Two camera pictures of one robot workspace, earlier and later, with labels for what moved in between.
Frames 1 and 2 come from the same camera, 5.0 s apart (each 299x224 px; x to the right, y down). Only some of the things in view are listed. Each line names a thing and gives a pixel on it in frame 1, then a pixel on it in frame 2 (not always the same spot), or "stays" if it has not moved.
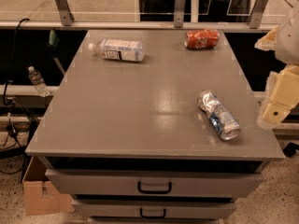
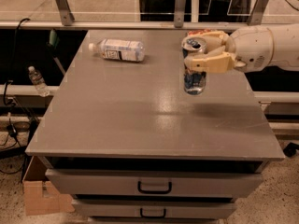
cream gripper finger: (268, 42) → (215, 40)
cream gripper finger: (284, 97) → (217, 61)
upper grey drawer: (154, 182) stays
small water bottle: (38, 81) stays
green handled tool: (53, 42) stays
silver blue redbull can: (222, 120) → (193, 82)
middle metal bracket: (179, 6) stays
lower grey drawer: (153, 208) stays
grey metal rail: (25, 90) stays
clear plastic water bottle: (121, 49) stays
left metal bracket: (67, 18) stays
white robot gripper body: (289, 42) → (251, 49)
